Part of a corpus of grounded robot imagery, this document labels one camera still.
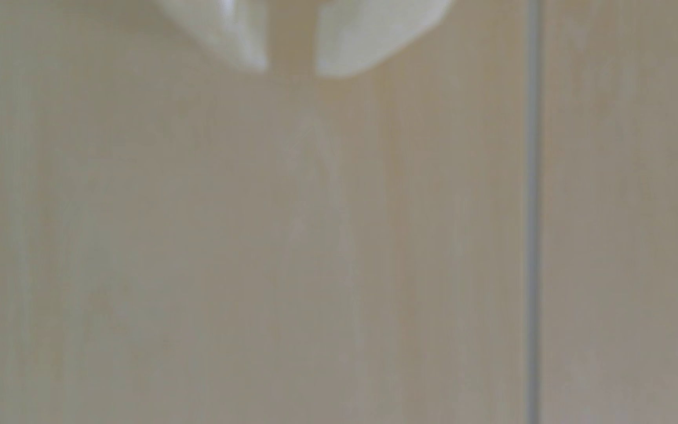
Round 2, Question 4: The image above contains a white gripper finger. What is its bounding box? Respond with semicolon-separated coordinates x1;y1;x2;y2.
153;0;271;73
314;0;453;79

